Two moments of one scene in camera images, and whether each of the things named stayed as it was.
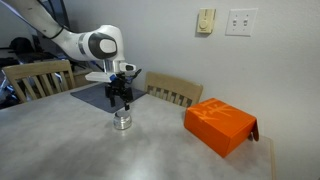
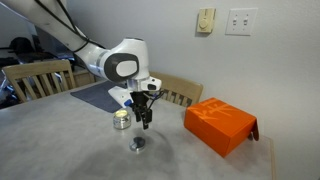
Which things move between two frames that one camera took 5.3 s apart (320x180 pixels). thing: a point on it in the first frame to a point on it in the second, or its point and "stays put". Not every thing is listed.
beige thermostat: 205,20 stays put
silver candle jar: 122,123 stays put
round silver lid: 122,113 to 137,143
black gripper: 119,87 to 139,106
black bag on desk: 21,46 stays put
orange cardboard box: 220,126 stays put
